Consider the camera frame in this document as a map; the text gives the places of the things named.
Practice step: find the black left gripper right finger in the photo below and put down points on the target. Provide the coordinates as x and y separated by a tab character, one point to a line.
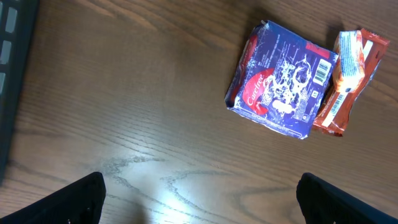
321	202

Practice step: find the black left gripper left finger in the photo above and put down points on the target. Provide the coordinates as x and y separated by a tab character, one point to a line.
79	202

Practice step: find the red orange snack bar wrapper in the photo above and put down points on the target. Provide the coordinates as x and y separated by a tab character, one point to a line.
333	115

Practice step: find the purple Carefree packet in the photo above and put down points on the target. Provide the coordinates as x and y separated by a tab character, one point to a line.
280	80

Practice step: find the small orange white packet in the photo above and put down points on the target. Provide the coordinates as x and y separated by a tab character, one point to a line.
349	70

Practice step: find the grey plastic mesh basket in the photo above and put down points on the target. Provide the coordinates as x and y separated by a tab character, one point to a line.
18	19

